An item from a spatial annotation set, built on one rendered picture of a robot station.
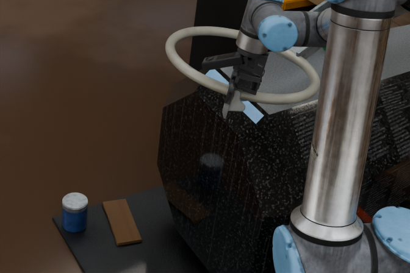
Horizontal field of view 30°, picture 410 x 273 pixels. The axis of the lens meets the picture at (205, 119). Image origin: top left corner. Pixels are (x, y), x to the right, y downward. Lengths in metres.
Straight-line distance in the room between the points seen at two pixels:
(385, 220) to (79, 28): 3.11
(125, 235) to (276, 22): 1.46
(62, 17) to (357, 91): 3.33
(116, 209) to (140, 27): 1.63
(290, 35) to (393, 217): 0.53
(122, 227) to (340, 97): 1.84
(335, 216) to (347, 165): 0.11
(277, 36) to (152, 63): 2.36
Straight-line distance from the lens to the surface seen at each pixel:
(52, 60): 4.19
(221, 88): 2.14
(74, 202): 3.07
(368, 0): 1.39
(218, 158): 2.63
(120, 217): 3.18
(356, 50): 1.41
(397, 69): 2.88
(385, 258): 1.63
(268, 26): 1.90
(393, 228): 1.65
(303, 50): 2.51
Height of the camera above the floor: 2.20
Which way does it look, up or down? 35 degrees down
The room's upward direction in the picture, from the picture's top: 8 degrees clockwise
